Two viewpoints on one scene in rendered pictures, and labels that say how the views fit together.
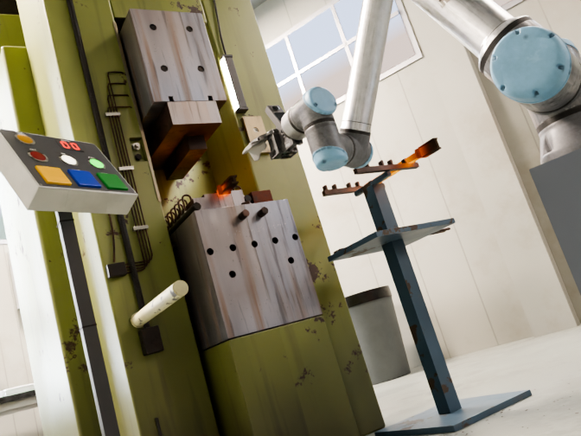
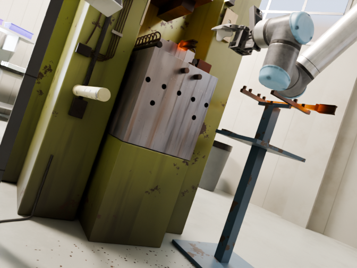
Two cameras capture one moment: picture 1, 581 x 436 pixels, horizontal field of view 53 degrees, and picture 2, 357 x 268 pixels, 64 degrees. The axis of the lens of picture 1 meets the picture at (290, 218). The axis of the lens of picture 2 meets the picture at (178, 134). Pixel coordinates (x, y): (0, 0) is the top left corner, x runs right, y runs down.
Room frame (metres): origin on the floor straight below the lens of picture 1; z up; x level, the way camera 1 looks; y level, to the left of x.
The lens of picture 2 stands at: (0.66, 0.03, 0.57)
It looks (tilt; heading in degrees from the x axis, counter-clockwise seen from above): 0 degrees down; 2
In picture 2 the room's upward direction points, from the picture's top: 19 degrees clockwise
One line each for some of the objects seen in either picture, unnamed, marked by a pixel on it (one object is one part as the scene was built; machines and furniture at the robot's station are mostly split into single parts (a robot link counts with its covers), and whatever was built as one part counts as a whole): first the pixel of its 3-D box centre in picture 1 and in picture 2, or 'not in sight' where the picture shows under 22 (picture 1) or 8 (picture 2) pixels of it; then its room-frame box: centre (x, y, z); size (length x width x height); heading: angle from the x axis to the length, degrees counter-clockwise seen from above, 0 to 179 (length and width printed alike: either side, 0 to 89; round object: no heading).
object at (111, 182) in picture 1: (111, 182); not in sight; (1.68, 0.49, 1.01); 0.07 x 0.05 x 0.07; 149
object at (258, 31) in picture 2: (298, 123); (268, 34); (1.60, -0.10, 0.98); 0.10 x 0.05 x 0.09; 123
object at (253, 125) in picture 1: (256, 135); (227, 25); (2.32, 0.04, 1.27); 0.09 x 0.02 x 0.17; 124
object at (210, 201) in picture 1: (199, 221); (158, 54); (2.22, 0.34, 0.96); 0.42 x 0.20 x 0.09; 34
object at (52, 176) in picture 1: (53, 176); not in sight; (1.51, 0.59, 1.01); 0.07 x 0.05 x 0.07; 149
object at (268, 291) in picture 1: (228, 284); (150, 103); (2.26, 0.30, 0.69); 0.56 x 0.38 x 0.45; 34
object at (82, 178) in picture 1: (83, 180); not in sight; (1.60, 0.54, 1.01); 0.07 x 0.05 x 0.07; 149
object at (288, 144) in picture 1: (284, 138); (248, 39); (1.67, -0.05, 0.97); 0.12 x 0.08 x 0.09; 33
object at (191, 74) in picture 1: (172, 83); not in sight; (2.24, 0.31, 1.56); 0.42 x 0.39 x 0.40; 34
